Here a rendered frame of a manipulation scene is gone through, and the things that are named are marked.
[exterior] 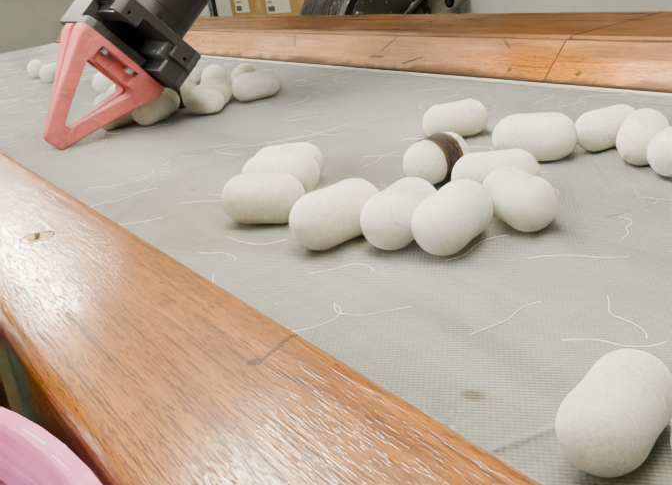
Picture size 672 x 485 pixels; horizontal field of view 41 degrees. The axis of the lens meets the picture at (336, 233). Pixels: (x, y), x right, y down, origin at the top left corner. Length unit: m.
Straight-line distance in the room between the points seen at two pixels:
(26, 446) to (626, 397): 0.11
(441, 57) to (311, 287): 0.39
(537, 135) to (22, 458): 0.27
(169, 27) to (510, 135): 0.29
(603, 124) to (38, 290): 0.24
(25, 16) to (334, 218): 5.07
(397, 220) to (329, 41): 0.52
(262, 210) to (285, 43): 0.53
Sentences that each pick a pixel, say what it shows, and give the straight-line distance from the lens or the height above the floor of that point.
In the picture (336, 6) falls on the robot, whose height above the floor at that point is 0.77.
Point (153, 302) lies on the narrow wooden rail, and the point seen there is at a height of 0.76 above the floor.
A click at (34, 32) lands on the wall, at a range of 5.38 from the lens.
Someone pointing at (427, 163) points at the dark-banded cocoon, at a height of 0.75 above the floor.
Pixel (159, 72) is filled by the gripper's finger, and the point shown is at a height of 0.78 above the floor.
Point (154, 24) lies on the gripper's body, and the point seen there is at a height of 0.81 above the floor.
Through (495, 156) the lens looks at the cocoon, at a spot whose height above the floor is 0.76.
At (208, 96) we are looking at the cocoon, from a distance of 0.64.
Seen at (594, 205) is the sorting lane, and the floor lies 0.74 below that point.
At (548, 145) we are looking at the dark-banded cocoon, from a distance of 0.39.
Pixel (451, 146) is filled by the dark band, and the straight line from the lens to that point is 0.38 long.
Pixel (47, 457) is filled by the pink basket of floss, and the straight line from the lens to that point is 0.17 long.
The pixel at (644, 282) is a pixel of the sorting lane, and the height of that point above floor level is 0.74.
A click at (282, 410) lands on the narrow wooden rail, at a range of 0.17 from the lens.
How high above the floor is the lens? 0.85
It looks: 18 degrees down
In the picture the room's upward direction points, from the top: 9 degrees counter-clockwise
